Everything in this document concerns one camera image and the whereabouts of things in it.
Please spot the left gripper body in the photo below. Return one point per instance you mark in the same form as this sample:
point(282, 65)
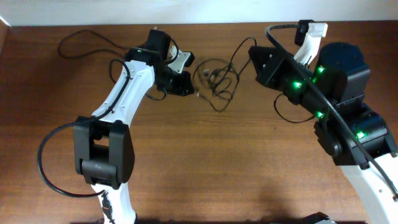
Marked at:
point(174, 83)

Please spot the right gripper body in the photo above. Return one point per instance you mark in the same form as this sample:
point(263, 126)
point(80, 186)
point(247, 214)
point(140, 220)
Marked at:
point(278, 76)

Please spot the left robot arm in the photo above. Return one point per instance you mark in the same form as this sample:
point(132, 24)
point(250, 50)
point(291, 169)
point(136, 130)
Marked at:
point(104, 154)

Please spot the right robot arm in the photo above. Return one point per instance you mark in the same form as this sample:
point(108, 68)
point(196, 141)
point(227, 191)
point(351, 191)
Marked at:
point(341, 75)

